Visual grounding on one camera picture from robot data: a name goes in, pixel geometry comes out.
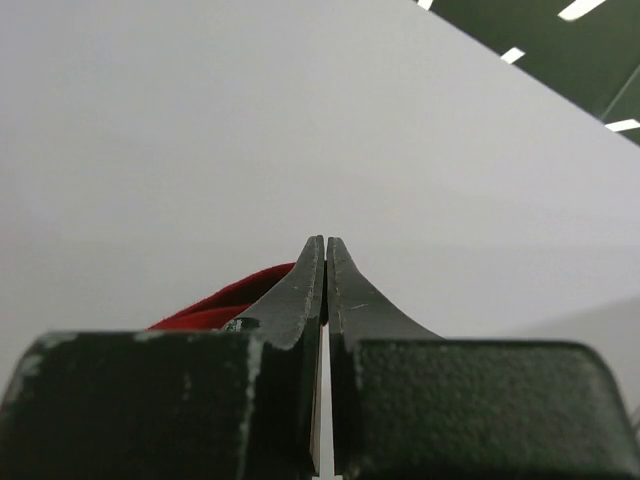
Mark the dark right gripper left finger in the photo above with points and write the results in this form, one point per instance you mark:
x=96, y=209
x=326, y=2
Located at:
x=235, y=403

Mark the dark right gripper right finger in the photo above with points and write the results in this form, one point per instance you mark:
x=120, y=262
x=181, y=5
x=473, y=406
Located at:
x=410, y=404

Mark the dark red t-shirt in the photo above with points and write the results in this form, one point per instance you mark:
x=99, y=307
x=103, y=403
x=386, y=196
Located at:
x=213, y=312

